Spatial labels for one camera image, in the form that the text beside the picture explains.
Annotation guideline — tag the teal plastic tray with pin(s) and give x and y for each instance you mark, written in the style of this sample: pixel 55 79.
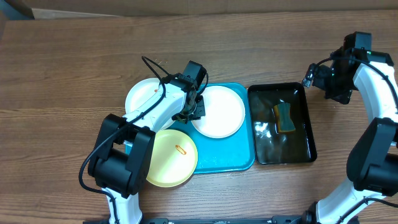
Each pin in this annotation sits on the teal plastic tray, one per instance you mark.
pixel 233 153

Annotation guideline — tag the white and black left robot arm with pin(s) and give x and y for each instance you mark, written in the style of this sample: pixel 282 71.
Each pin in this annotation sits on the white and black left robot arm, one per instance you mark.
pixel 118 165

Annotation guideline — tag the white plate with ketchup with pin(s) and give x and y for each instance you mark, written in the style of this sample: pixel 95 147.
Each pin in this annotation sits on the white plate with ketchup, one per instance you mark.
pixel 224 112

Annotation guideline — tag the yellow plate with ketchup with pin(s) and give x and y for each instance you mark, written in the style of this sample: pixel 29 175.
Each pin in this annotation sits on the yellow plate with ketchup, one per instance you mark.
pixel 174 159

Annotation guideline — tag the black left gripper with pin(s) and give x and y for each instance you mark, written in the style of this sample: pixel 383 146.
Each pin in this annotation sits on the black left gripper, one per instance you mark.
pixel 200 111

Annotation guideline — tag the green and yellow sponge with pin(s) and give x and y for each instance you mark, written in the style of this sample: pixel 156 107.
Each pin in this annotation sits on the green and yellow sponge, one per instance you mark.
pixel 283 120

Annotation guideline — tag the white plate at back left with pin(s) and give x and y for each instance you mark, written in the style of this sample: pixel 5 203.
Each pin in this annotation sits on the white plate at back left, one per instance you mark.
pixel 145 94

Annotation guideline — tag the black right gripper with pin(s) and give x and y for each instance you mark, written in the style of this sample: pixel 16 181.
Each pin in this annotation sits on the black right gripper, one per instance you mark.
pixel 321 73

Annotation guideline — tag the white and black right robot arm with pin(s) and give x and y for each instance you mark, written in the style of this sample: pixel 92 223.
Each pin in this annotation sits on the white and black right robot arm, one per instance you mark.
pixel 371 170

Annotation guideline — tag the black water tray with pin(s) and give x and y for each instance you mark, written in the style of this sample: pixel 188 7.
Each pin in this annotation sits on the black water tray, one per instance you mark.
pixel 272 145

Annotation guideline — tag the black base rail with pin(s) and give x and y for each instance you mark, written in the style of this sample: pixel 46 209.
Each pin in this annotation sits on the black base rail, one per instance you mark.
pixel 283 219

